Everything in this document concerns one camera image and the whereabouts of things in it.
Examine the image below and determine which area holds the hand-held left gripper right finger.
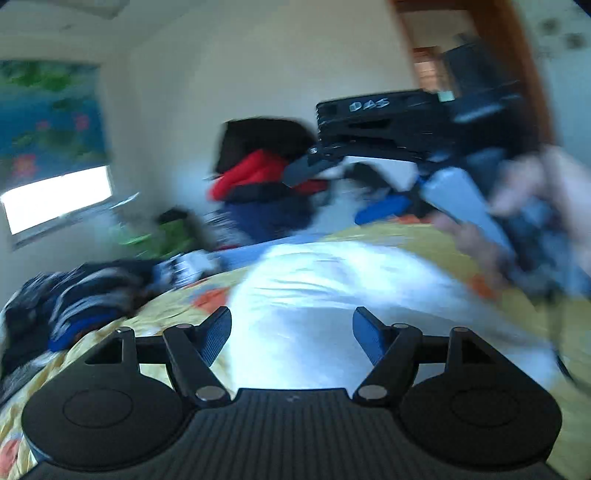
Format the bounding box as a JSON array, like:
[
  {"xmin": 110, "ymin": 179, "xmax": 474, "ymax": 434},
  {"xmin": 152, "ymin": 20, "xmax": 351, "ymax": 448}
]
[{"xmin": 352, "ymin": 307, "xmax": 497, "ymax": 407}]

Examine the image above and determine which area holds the red garment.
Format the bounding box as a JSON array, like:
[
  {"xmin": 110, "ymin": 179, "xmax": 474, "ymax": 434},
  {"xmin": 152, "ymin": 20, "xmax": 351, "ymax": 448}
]
[{"xmin": 210, "ymin": 150, "xmax": 328, "ymax": 201}]

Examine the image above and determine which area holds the light blue blanket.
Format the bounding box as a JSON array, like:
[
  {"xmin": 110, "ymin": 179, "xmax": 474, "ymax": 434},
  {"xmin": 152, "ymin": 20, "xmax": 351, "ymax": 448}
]
[{"xmin": 222, "ymin": 240, "xmax": 287, "ymax": 273}]

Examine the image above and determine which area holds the window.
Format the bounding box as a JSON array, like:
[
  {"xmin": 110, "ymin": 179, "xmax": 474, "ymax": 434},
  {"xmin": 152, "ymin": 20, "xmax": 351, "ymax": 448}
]
[{"xmin": 0, "ymin": 165, "xmax": 114, "ymax": 241}]

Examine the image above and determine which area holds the flower printed window blind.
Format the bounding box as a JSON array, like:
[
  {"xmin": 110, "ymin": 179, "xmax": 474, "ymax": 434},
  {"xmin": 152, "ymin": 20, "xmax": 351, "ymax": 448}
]
[{"xmin": 0, "ymin": 60, "xmax": 112, "ymax": 185}]

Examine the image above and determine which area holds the black and white printed cloth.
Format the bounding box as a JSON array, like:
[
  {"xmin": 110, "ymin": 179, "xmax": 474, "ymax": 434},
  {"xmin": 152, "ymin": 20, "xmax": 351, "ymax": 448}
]
[{"xmin": 154, "ymin": 251, "xmax": 222, "ymax": 287}]

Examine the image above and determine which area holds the navy garment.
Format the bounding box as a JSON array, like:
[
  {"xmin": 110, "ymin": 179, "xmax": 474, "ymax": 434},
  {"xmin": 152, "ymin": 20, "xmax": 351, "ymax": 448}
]
[{"xmin": 215, "ymin": 194, "xmax": 319, "ymax": 250}]

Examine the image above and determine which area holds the wooden door frame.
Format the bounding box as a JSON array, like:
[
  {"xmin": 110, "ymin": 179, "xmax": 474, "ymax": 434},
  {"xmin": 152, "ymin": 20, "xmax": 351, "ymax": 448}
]
[{"xmin": 392, "ymin": 0, "xmax": 555, "ymax": 153}]

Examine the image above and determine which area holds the person's right hand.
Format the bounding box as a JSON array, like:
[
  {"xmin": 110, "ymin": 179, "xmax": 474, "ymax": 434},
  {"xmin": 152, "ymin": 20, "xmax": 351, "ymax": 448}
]
[{"xmin": 434, "ymin": 145, "xmax": 591, "ymax": 289}]

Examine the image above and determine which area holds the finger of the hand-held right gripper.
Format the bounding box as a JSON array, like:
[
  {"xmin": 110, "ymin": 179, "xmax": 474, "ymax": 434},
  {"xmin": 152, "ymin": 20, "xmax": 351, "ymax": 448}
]
[
  {"xmin": 283, "ymin": 147, "xmax": 347, "ymax": 188},
  {"xmin": 355, "ymin": 193, "xmax": 419, "ymax": 225}
]

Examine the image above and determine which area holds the pile of dark striped clothes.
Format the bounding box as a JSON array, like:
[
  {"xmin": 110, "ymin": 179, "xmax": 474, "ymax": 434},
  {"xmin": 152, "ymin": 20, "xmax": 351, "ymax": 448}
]
[{"xmin": 0, "ymin": 258, "xmax": 176, "ymax": 370}]

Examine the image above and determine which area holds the white quilted cloth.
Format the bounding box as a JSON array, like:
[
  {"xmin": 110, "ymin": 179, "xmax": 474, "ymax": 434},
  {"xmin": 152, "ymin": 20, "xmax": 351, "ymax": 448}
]
[{"xmin": 228, "ymin": 240, "xmax": 559, "ymax": 393}]

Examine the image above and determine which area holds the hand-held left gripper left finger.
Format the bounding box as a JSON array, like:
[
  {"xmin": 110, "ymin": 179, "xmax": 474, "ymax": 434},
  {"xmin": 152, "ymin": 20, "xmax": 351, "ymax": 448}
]
[{"xmin": 87, "ymin": 305, "xmax": 232, "ymax": 409}]

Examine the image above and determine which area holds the green plastic chair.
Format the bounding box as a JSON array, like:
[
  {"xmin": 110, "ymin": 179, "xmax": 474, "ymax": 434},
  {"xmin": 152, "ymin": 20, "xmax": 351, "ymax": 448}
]
[{"xmin": 111, "ymin": 208, "xmax": 204, "ymax": 259}]

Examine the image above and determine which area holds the yellow floral bedsheet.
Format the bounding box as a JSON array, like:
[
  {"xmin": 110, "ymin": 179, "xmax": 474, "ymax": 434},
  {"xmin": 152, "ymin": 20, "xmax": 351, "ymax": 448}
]
[{"xmin": 0, "ymin": 222, "xmax": 591, "ymax": 480}]

